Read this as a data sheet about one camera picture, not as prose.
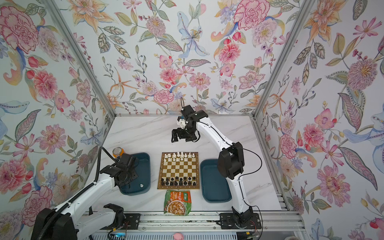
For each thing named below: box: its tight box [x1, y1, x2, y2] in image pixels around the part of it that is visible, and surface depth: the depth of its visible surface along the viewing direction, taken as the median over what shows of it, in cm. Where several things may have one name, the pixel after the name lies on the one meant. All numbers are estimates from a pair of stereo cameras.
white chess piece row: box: [164, 151, 196, 159], surface depth 97 cm
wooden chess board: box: [157, 152, 200, 189], surface depth 92 cm
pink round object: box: [173, 232, 184, 240], surface depth 71 cm
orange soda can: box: [112, 146, 125, 158], surface depth 90 cm
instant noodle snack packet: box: [164, 190, 192, 216], surface depth 81 cm
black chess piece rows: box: [161, 176, 197, 186], surface depth 87 cm
